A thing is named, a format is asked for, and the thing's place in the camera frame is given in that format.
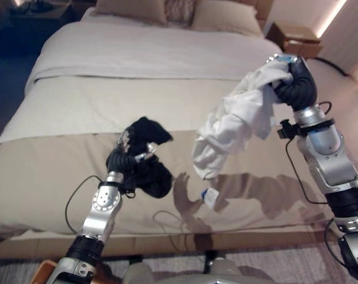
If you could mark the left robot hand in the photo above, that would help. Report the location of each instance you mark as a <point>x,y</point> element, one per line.
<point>121,160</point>

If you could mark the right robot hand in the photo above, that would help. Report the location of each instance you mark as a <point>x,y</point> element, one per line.
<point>300,88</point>

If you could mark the black garment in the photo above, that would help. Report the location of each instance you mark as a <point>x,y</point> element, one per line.
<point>149,165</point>

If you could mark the white garment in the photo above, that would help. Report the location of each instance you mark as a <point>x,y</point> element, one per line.
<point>241,124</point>

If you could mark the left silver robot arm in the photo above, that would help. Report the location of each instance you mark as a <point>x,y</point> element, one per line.
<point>93,219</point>

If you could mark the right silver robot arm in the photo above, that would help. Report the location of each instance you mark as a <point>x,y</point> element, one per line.
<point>332,174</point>

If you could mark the wooden bedside table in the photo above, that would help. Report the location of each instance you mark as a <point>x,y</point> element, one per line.
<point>297,37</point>

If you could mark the bed with beige cover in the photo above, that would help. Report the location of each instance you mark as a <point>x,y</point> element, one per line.
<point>137,103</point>

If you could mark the beige pillow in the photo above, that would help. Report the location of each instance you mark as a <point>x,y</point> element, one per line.
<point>130,9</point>
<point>226,17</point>

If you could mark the patterned cushion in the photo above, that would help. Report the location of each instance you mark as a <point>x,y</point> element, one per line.
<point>178,13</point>

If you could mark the dark bedside table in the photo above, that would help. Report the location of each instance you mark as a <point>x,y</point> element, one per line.
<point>33,23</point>

